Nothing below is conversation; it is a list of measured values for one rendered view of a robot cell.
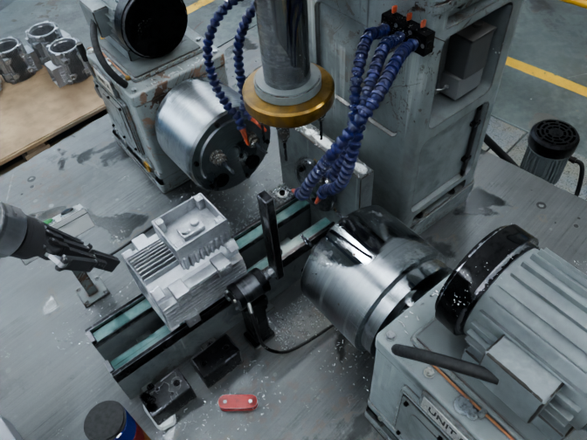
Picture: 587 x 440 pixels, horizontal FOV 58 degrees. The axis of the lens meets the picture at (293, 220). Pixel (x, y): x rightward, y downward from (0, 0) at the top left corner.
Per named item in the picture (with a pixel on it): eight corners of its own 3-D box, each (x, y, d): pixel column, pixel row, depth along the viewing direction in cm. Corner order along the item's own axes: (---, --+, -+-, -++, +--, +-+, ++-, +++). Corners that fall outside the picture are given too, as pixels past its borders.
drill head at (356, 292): (358, 234, 131) (362, 161, 112) (494, 350, 109) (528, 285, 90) (279, 291, 122) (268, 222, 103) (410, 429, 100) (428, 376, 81)
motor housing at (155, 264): (209, 243, 132) (192, 191, 117) (253, 292, 122) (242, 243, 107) (137, 288, 124) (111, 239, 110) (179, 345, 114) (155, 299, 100)
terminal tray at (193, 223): (206, 213, 118) (199, 191, 112) (233, 241, 112) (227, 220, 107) (159, 241, 113) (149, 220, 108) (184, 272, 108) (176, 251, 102)
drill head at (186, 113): (212, 109, 166) (196, 37, 147) (284, 170, 147) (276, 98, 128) (142, 147, 157) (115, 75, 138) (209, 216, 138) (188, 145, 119)
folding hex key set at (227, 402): (218, 411, 117) (217, 409, 115) (219, 397, 119) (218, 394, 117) (258, 411, 116) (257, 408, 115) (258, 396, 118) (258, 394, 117)
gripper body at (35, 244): (34, 230, 87) (79, 245, 95) (17, 202, 92) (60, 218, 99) (7, 265, 88) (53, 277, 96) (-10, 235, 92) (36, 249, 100)
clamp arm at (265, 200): (279, 265, 117) (266, 187, 97) (286, 274, 115) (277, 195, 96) (265, 274, 116) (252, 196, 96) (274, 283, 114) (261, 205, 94)
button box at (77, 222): (90, 220, 128) (79, 201, 126) (96, 225, 122) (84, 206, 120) (22, 258, 122) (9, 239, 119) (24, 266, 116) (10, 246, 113)
